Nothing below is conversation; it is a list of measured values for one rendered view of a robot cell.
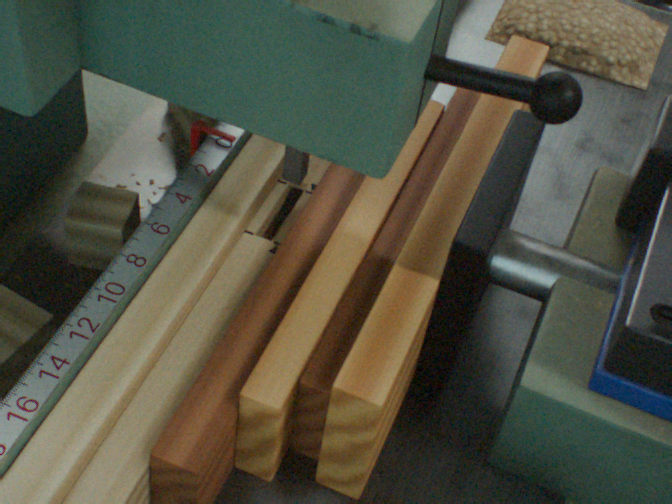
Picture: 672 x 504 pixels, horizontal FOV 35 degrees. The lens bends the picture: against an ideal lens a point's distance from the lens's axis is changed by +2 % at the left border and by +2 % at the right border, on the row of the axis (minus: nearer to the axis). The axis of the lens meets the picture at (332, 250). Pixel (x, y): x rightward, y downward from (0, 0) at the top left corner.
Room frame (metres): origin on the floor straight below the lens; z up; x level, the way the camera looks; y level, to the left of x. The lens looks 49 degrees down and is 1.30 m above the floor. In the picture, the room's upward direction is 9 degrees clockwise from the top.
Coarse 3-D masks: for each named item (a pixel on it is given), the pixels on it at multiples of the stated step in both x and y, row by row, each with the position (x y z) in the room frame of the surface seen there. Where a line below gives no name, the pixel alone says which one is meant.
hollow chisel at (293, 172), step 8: (288, 152) 0.34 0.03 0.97; (296, 152) 0.34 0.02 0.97; (288, 160) 0.34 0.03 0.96; (296, 160) 0.34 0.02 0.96; (304, 160) 0.34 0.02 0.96; (288, 168) 0.34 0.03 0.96; (296, 168) 0.34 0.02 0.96; (304, 168) 0.34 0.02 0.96; (288, 176) 0.34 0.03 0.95; (296, 176) 0.34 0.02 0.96; (304, 176) 0.34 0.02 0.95; (296, 184) 0.34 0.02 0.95
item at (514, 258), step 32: (512, 128) 0.35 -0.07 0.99; (512, 160) 0.33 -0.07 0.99; (480, 192) 0.31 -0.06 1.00; (512, 192) 0.31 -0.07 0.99; (480, 224) 0.29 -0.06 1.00; (448, 256) 0.28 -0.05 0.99; (480, 256) 0.27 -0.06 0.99; (512, 256) 0.31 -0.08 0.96; (544, 256) 0.31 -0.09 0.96; (576, 256) 0.31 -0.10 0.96; (448, 288) 0.28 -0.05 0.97; (480, 288) 0.29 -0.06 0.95; (512, 288) 0.30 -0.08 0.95; (544, 288) 0.30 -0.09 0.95; (608, 288) 0.30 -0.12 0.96; (448, 320) 0.28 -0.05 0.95; (448, 352) 0.27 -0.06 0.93
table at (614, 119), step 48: (480, 0) 0.58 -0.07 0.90; (624, 0) 0.60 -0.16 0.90; (480, 48) 0.53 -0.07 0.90; (432, 96) 0.48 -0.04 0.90; (624, 96) 0.50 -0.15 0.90; (576, 144) 0.46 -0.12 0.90; (624, 144) 0.46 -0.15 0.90; (528, 192) 0.41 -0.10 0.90; (576, 192) 0.42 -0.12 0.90; (480, 336) 0.31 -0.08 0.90; (528, 336) 0.31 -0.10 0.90; (432, 384) 0.28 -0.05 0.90; (480, 384) 0.28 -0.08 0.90; (432, 432) 0.25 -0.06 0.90; (480, 432) 0.26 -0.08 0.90; (240, 480) 0.22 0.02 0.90; (288, 480) 0.22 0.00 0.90; (384, 480) 0.23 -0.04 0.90; (432, 480) 0.23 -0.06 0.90; (480, 480) 0.23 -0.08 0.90
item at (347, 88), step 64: (128, 0) 0.33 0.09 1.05; (192, 0) 0.32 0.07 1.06; (256, 0) 0.31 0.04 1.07; (320, 0) 0.31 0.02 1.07; (384, 0) 0.32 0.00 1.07; (448, 0) 0.34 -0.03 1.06; (128, 64) 0.33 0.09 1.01; (192, 64) 0.32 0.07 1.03; (256, 64) 0.31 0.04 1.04; (320, 64) 0.31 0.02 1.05; (384, 64) 0.30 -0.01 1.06; (256, 128) 0.31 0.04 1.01; (320, 128) 0.31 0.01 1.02; (384, 128) 0.30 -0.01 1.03
